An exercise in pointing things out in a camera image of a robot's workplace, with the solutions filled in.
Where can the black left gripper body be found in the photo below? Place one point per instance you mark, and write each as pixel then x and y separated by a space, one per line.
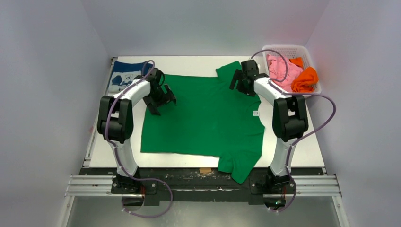
pixel 157 97

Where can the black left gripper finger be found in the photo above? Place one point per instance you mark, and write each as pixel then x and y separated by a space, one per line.
pixel 169 96
pixel 151 105

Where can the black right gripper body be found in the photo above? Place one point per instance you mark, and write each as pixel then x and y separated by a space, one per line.
pixel 241 81

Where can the green t shirt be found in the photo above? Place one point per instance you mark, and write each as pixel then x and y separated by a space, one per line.
pixel 208 119

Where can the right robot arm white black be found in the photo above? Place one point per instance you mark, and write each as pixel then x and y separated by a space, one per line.
pixel 289 117

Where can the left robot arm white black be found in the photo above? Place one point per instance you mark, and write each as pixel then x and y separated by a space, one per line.
pixel 116 122

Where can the pink t shirt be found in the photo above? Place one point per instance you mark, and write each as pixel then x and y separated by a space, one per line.
pixel 284 71

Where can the folded blue printed t shirt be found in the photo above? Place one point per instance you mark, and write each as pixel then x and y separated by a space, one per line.
pixel 123 74

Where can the white plastic basket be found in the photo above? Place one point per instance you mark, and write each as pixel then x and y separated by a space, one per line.
pixel 310 56

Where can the orange t shirt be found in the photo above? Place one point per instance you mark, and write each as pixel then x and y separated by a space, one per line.
pixel 305 82

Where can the brown tape piece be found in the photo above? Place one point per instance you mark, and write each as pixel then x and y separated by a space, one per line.
pixel 205 171

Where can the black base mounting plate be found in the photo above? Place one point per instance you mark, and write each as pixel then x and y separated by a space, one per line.
pixel 187 184

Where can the aluminium rail frame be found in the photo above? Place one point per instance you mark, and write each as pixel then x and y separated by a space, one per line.
pixel 87 203

